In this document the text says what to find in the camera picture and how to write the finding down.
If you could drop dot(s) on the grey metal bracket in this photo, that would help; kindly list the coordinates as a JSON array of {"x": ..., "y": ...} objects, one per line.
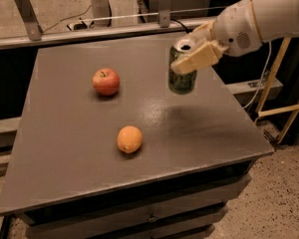
[
  {"x": 29, "y": 19},
  {"x": 164, "y": 13}
]

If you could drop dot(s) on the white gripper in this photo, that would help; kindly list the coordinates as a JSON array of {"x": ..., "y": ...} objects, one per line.
[{"x": 235, "y": 29}]

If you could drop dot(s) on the grey metal bracket middle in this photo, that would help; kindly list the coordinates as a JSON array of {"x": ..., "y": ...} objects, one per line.
[{"x": 164, "y": 13}]

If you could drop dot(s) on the metal railing bar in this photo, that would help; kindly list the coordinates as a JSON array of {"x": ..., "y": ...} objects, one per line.
[{"x": 94, "y": 35}]

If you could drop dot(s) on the orange fruit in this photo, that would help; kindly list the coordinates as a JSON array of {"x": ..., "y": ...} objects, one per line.
[{"x": 130, "y": 139}]

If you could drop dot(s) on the green soda can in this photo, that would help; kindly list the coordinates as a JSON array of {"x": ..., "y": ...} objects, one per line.
[{"x": 180, "y": 83}]

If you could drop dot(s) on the grey drawer cabinet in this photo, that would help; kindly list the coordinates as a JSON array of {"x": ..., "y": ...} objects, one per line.
[{"x": 105, "y": 150}]

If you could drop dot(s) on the red apple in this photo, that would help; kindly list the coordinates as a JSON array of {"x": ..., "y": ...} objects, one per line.
[{"x": 106, "y": 82}]

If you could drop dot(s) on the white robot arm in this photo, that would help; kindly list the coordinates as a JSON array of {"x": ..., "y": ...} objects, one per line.
[{"x": 275, "y": 19}]

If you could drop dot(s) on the yellow wooden frame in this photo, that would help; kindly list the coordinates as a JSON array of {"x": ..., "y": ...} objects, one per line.
[{"x": 280, "y": 99}]

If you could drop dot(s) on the grey metal bracket left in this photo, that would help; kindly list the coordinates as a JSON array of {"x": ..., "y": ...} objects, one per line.
[{"x": 29, "y": 19}]

